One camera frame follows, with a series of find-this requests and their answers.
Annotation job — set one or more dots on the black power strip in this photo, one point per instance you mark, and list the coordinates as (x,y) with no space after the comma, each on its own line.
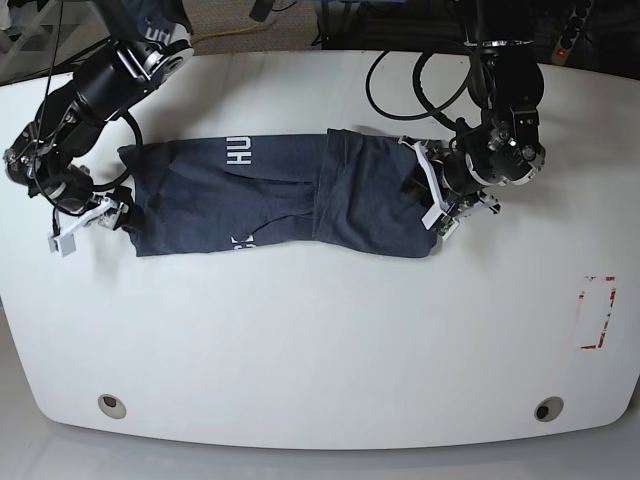
(578,15)

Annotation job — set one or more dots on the dark blue T-shirt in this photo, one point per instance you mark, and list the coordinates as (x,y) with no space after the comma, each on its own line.
(231,193)

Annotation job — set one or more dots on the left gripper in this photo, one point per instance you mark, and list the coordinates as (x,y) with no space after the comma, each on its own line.
(443,177)

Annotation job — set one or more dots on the table grommet hole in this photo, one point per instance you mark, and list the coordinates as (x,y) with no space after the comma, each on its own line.
(111,406)
(549,409)

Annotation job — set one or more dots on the right table grommet hole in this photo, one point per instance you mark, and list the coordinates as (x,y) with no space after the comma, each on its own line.
(549,409)

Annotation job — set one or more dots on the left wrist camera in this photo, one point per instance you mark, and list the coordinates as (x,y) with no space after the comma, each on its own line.
(439,222)

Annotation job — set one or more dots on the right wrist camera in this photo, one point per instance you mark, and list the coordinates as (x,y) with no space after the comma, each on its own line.
(63,244)

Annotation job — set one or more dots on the left table grommet hole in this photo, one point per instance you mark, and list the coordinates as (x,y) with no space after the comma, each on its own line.
(111,406)

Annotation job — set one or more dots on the red tape marking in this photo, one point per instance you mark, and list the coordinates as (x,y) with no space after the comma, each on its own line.
(594,311)

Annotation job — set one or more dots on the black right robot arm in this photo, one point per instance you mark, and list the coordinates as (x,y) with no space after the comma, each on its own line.
(149,41)

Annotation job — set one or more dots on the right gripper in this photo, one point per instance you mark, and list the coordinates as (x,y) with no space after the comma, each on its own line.
(72,193)

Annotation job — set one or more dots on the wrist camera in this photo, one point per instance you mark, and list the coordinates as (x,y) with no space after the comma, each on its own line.
(439,222)
(63,244)

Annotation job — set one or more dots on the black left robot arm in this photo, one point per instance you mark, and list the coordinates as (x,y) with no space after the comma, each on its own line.
(507,85)

